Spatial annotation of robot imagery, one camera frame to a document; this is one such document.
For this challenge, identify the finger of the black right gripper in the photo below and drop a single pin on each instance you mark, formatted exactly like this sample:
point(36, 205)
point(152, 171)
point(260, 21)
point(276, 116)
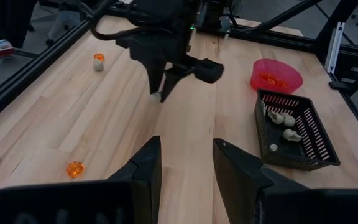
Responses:
point(156, 76)
point(176, 77)

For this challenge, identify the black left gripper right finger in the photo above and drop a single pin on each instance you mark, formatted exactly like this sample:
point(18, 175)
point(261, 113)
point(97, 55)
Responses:
point(235, 174)

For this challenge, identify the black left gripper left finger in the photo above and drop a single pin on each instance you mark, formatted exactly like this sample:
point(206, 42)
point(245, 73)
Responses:
point(148, 174)

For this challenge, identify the black slotted plastic basket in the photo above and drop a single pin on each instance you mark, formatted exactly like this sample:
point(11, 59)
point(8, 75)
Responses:
point(291, 158)

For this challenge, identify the grey office chair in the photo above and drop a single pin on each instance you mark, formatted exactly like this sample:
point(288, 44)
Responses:
point(61, 28)

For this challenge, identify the pink translucent plastic bowl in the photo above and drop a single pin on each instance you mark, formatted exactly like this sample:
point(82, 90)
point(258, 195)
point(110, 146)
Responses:
point(277, 67)

